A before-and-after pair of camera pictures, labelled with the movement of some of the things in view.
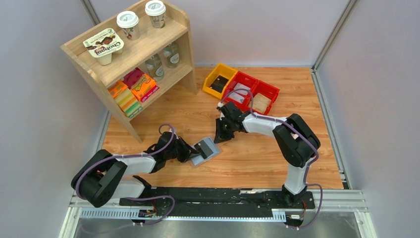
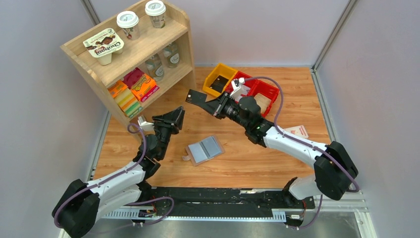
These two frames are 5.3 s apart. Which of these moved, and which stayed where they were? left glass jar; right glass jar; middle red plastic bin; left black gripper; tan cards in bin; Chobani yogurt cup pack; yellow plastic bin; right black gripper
Moved: left black gripper; right black gripper
Stayed: middle red plastic bin; Chobani yogurt cup pack; left glass jar; tan cards in bin; right glass jar; yellow plastic bin
